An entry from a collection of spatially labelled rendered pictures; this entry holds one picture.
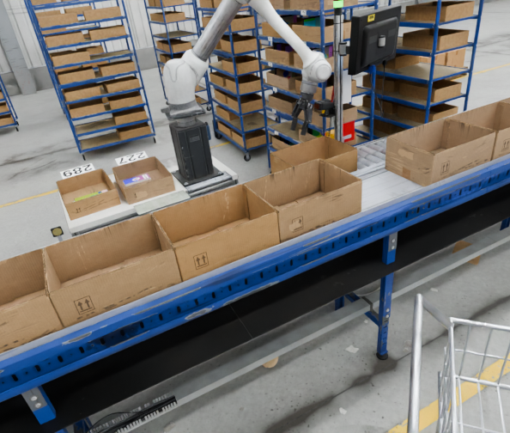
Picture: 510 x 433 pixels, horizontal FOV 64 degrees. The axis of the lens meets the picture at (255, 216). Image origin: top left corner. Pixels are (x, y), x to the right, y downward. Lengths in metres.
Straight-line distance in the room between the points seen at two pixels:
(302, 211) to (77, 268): 0.87
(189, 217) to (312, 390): 1.08
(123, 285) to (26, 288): 0.43
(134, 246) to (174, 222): 0.18
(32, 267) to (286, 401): 1.30
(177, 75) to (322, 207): 1.18
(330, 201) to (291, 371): 1.03
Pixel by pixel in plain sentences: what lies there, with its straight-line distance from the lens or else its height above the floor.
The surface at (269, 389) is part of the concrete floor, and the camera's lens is 2.23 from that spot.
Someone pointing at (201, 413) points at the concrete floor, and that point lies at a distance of 2.21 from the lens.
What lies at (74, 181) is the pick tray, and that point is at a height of 0.82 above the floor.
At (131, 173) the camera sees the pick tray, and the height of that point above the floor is 0.78.
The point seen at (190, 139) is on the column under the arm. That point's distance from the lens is 2.44.
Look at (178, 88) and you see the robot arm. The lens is 2.37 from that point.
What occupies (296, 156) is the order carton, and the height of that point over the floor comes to 0.85.
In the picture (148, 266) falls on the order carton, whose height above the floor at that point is 1.02.
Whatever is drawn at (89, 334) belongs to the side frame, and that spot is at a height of 0.90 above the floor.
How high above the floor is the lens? 1.79
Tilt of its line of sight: 31 degrees down
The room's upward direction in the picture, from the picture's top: 7 degrees counter-clockwise
